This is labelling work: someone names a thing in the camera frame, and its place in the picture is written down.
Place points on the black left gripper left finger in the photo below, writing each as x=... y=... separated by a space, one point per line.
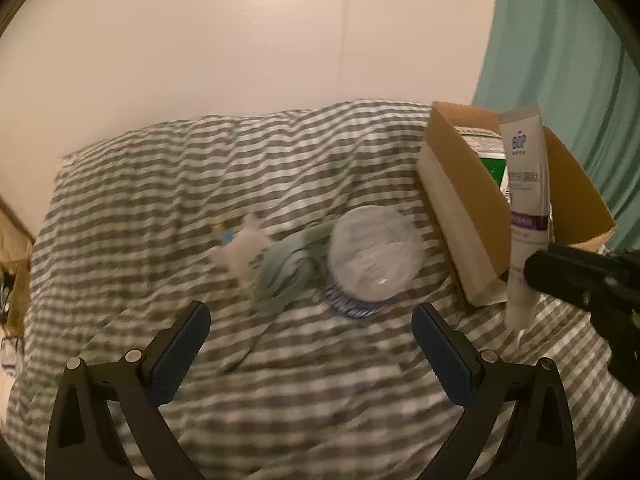
x=83 y=442

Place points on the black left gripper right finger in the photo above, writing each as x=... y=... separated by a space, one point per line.
x=539 y=439

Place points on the white toothpaste tube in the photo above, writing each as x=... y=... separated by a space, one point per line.
x=524 y=144

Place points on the white plush rabbit toy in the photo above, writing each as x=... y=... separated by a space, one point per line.
x=240 y=251

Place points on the white green carton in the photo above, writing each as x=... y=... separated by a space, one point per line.
x=489 y=149

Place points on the small brown cardboard box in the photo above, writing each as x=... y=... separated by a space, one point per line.
x=16 y=263

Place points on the teal curtain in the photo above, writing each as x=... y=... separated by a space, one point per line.
x=565 y=56

